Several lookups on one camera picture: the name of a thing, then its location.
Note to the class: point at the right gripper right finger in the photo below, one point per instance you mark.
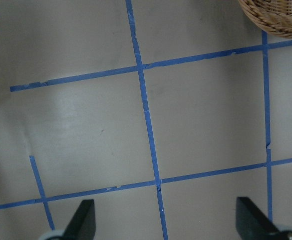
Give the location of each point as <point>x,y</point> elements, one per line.
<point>252,224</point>

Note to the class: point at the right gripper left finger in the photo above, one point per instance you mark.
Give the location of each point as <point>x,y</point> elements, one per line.
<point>82,226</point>

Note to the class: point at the wicker basket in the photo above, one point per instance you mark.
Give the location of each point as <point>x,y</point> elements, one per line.
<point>272,16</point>

